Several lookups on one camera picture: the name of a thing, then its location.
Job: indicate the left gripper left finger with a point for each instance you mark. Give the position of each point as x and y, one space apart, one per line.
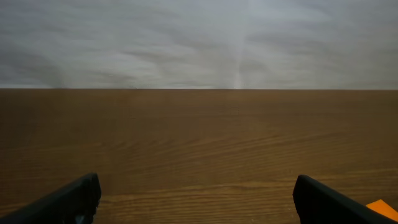
62 202

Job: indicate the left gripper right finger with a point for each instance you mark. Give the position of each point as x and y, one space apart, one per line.
320 205

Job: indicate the orange cube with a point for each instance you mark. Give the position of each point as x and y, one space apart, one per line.
385 208

